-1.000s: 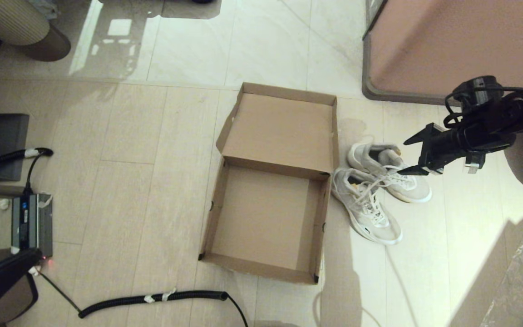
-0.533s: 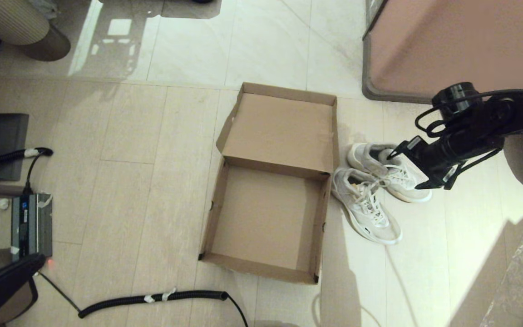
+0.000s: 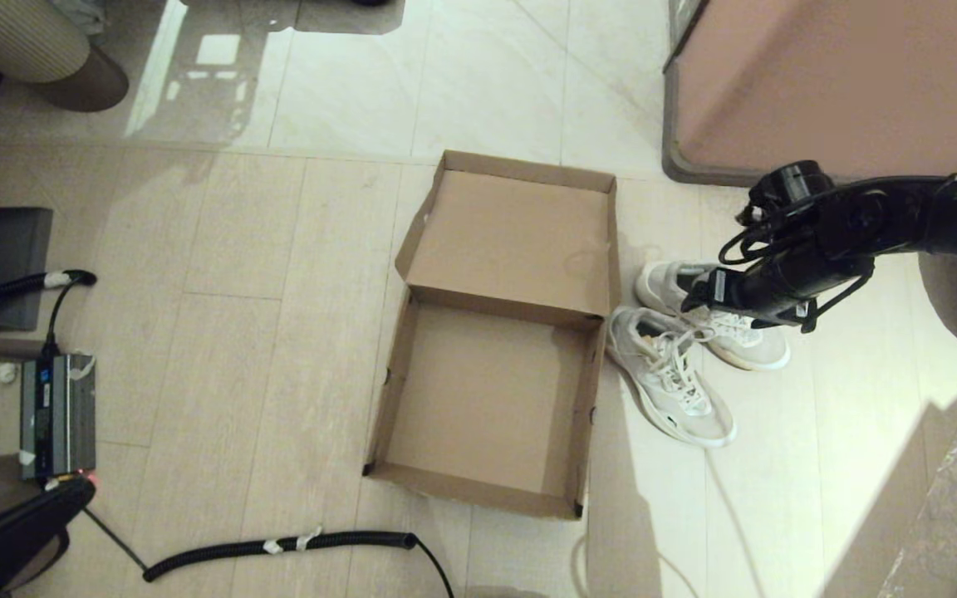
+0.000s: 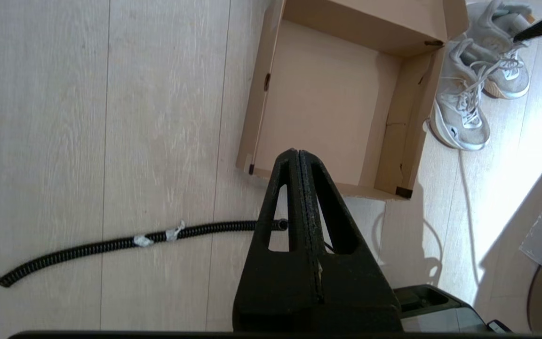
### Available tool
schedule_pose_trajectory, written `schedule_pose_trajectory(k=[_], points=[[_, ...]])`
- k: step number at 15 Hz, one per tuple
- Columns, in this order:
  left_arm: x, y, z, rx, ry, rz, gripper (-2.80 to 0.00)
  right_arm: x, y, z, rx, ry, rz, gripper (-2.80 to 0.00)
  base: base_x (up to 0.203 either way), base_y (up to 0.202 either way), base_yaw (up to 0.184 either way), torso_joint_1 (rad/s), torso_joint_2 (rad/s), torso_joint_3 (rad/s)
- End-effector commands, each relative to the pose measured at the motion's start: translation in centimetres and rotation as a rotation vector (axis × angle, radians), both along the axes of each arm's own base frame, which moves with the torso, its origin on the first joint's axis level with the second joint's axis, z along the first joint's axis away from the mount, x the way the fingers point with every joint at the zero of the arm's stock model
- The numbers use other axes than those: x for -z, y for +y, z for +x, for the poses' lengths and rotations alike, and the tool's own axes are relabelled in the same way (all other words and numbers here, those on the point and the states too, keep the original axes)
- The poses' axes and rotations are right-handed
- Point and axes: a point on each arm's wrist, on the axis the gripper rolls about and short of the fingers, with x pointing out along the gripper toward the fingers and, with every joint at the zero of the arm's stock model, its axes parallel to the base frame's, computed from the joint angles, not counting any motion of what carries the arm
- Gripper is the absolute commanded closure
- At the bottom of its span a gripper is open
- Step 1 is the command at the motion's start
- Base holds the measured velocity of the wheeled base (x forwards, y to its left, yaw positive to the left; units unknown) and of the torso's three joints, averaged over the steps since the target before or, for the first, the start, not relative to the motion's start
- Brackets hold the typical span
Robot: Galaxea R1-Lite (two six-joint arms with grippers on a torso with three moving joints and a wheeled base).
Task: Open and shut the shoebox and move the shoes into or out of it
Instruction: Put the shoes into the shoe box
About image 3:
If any grey crumpled cloth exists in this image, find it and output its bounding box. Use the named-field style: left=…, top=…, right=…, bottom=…
left=48, top=0, right=107, bottom=36

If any beige ribbed round pouf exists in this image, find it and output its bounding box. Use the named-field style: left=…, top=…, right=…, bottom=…
left=0, top=0, right=91, bottom=84

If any pink cabinet with grey rim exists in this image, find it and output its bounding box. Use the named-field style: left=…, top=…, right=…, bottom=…
left=661, top=0, right=957, bottom=188

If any grey metal power inverter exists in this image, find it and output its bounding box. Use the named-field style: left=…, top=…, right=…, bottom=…
left=17, top=352, right=99, bottom=483

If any white mesh lace-up sneaker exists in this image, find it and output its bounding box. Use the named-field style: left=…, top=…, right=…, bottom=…
left=634, top=259, right=792, bottom=372
left=606, top=305, right=739, bottom=450

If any brown cardboard shoe box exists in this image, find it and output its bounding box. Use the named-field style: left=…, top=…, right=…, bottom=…
left=361, top=149, right=622, bottom=522

